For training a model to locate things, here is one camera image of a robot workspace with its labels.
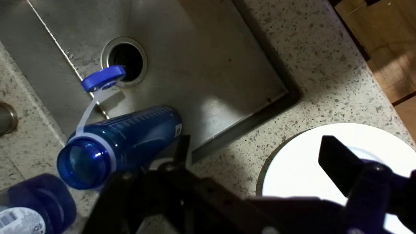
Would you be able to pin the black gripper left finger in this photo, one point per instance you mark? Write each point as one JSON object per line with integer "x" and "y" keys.
{"x": 173, "y": 199}

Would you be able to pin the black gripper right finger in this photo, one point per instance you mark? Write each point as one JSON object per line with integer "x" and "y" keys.
{"x": 368, "y": 182}

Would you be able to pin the white plate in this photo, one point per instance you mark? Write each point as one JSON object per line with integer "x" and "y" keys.
{"x": 299, "y": 173}

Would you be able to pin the blue water bottle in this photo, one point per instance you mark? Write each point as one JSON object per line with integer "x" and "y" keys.
{"x": 125, "y": 138}

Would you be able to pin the blue dish soap bottle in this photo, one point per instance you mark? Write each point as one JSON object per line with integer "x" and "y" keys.
{"x": 39, "y": 203}

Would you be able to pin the stainless steel sink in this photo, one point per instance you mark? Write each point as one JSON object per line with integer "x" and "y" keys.
{"x": 208, "y": 65}

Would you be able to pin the blue tethered bottle cap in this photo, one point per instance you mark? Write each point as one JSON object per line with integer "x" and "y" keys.
{"x": 101, "y": 78}

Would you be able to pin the steel kitchen faucet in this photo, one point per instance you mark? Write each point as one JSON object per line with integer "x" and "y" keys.
{"x": 6, "y": 119}

